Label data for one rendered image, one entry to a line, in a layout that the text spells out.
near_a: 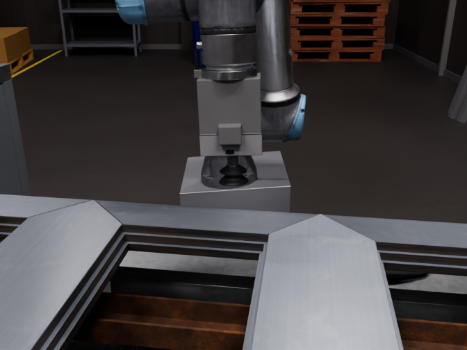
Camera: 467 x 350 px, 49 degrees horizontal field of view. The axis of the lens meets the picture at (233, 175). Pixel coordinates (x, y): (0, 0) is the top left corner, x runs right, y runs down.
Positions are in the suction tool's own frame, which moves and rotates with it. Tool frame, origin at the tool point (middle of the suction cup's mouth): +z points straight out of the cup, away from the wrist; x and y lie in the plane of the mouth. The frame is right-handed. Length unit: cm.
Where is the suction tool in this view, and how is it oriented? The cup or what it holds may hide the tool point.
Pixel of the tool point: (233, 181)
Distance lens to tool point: 73.8
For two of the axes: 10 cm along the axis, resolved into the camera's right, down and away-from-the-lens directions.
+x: 0.5, -3.1, 9.5
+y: 10.0, -0.2, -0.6
